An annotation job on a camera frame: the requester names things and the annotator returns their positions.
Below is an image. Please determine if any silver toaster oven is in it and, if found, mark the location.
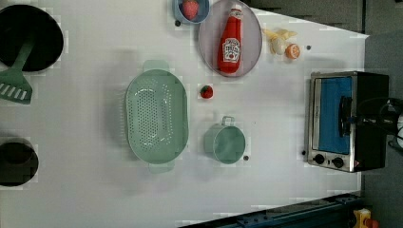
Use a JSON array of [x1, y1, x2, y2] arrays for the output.
[[307, 71, 389, 173]]

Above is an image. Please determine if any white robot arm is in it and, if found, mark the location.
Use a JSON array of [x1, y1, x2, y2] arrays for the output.
[[396, 114, 403, 148]]

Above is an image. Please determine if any red strawberry on table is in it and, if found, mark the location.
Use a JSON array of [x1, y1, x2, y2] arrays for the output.
[[200, 85, 214, 99]]

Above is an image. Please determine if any green colander basket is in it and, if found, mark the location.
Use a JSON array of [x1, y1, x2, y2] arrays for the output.
[[125, 60, 188, 174]]

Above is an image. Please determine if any red ketchup bottle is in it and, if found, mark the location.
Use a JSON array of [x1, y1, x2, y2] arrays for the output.
[[217, 4, 243, 74]]

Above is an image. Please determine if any grey round plate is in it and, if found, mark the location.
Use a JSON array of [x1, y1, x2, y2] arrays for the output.
[[199, 0, 262, 77]]

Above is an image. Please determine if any blue bowl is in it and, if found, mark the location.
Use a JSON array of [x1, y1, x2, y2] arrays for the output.
[[172, 0, 210, 24]]

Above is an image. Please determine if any red strawberry in bowl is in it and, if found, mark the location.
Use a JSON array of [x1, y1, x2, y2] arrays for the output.
[[182, 0, 200, 20]]

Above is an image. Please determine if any peeled toy banana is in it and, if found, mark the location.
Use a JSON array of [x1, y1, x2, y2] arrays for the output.
[[262, 28, 297, 55]]

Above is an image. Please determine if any orange slice toy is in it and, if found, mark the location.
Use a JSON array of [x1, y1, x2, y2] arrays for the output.
[[285, 44, 300, 60]]

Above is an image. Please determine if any green slotted spatula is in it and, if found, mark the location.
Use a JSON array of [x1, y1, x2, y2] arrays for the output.
[[0, 37, 34, 105]]

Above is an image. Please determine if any yellow emergency stop button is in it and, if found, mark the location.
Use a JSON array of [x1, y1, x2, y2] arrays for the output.
[[353, 208, 379, 228]]

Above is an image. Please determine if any black frying pan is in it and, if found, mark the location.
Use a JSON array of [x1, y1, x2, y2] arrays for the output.
[[0, 5, 64, 72]]

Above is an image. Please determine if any green cup with handle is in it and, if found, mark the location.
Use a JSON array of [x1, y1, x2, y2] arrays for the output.
[[203, 116, 246, 164]]

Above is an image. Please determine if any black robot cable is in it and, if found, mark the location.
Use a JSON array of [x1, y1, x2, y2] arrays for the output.
[[346, 97, 403, 153]]

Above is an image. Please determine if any blue metal frame rail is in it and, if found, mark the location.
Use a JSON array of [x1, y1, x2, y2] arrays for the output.
[[182, 194, 363, 228]]

